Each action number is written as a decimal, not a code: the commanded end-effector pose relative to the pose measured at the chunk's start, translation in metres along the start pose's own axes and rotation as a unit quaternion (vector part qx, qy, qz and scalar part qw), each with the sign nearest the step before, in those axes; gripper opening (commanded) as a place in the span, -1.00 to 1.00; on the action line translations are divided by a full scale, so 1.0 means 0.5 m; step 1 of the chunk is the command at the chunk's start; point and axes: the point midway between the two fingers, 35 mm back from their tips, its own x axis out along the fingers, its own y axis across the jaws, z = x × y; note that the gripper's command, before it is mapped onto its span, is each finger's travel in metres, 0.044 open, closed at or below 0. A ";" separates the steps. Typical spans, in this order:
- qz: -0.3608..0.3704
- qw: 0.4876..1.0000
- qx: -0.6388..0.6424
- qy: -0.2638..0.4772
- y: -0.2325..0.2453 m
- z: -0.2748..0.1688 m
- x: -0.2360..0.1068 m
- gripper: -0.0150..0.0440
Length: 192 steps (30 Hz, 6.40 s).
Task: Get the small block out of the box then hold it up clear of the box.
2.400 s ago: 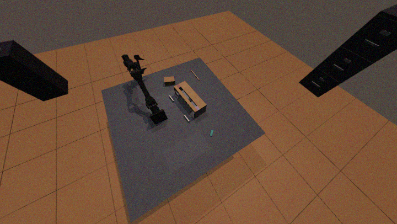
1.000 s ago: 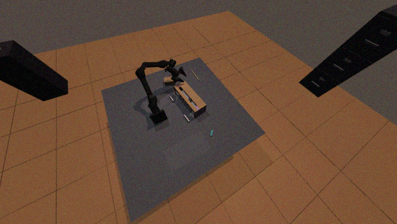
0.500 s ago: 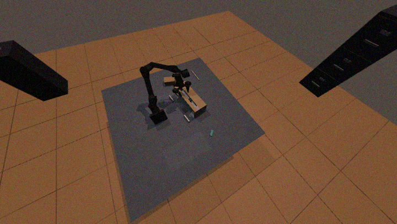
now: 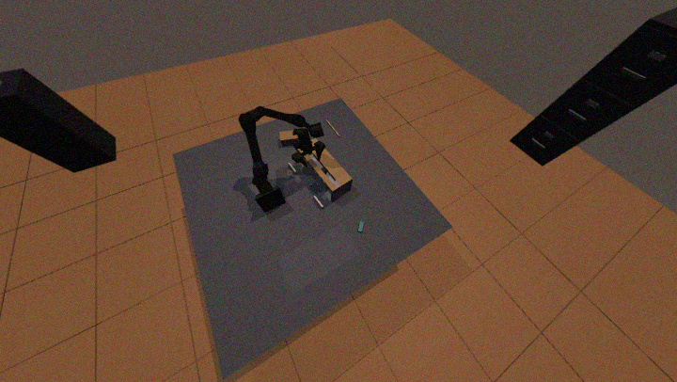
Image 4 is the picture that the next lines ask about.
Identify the brown cube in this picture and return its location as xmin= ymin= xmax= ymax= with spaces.
xmin=279 ymin=131 xmax=299 ymax=147

